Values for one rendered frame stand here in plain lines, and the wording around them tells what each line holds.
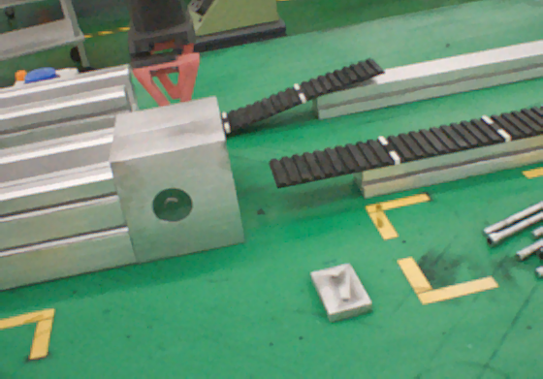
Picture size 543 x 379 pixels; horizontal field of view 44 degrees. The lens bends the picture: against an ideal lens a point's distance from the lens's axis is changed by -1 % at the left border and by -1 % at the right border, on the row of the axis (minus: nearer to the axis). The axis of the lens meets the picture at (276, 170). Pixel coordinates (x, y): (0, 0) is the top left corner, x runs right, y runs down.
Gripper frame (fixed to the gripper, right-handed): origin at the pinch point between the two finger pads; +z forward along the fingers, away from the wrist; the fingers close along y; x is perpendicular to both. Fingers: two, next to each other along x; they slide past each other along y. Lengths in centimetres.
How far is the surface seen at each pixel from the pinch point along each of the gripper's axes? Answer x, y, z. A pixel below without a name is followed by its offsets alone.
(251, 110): 8.0, -0.3, 2.6
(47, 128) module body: -13.4, 4.7, -1.7
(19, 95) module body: -16.9, -2.2, -3.6
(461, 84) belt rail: 32.0, 1.9, 3.5
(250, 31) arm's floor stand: 12.4, -41.5, 4.8
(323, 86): 16.3, 0.8, 1.0
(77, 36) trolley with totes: -60, -285, 57
